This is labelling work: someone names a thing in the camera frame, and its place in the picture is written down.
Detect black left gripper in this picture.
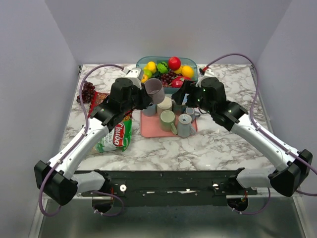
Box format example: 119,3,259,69
121,83,153,114

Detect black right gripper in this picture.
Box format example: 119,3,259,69
172,78,215,115

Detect purple ceramic mug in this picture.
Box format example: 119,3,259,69
144,78,165,104

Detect green ceramic mug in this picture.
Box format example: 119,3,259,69
159,110,178,135

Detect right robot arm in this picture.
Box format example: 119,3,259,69
172,77,313,197

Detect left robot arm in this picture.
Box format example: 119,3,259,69
34,78,158,206

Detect light blue faceted mug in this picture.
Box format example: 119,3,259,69
142,104,157,117

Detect blue-bottom beige mug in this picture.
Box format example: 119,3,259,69
172,103,187,115

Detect small grey-purple mug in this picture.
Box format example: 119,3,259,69
185,107,201,122

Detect cream ceramic mug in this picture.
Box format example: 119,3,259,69
157,96,173,116

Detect grey ceramic mug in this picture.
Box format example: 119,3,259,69
177,114,197,137

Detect red toy dragon fruit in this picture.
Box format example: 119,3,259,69
170,76,192,88

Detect small orange toy fruit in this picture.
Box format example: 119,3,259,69
141,74,149,83

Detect dark grapes in container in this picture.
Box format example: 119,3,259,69
160,71,177,87

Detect pink plastic tray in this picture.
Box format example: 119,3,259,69
140,109,199,138

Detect green toy lime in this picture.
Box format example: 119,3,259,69
143,69,153,78

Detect teal plastic fruit container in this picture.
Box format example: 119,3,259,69
136,56,198,93

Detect red toy apple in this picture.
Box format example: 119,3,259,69
168,57,181,71

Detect yellow toy lemon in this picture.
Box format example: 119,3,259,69
144,61,157,74

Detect green toy watermelon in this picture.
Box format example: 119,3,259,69
157,61,169,74

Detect colourful candy bag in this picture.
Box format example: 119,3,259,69
88,92,109,117

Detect Chuba cassava chips bag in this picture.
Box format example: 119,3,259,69
91,116,132,154

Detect red grape bunch on table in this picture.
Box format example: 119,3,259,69
81,81,96,104

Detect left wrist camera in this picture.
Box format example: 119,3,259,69
123,67,144,89

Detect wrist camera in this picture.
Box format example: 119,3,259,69
196,67,215,87
123,67,144,89

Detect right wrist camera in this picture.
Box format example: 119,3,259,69
196,67,215,87

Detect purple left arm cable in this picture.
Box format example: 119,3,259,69
39,63,124,217

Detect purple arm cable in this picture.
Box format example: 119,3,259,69
205,53,317,196
39,63,124,217

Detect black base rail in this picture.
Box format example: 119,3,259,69
74,168,258,208

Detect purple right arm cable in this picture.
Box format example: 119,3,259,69
205,53,317,196

